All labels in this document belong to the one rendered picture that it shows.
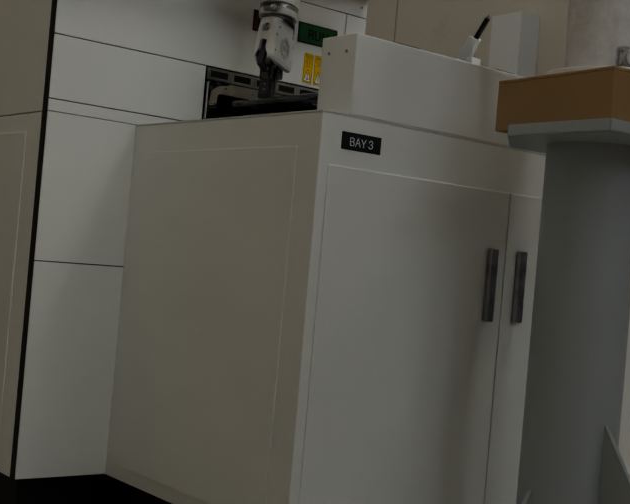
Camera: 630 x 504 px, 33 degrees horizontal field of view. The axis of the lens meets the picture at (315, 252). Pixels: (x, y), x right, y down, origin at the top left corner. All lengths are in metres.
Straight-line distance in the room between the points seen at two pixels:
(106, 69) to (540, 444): 1.15
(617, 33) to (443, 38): 4.29
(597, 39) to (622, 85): 0.12
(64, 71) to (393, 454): 1.00
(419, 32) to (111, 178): 4.18
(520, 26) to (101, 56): 3.51
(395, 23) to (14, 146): 4.37
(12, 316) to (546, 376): 1.09
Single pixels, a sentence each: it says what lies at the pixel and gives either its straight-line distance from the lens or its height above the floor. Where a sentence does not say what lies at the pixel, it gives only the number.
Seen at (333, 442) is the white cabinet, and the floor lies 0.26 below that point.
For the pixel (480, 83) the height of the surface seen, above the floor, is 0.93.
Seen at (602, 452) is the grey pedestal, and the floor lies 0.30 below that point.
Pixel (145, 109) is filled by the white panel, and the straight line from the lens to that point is 2.34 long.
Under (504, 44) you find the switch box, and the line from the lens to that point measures 5.59.
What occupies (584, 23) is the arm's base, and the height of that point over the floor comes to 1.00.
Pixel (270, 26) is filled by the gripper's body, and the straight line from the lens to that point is 2.34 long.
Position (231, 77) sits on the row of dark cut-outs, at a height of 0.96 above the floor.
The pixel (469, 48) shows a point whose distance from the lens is 2.48.
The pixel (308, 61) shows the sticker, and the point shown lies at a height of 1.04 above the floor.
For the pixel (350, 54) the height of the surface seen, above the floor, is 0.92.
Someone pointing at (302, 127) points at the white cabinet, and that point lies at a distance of 1.84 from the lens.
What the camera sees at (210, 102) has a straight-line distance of 2.41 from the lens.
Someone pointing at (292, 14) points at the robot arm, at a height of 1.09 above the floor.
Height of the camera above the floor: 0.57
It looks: level
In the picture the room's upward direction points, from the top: 5 degrees clockwise
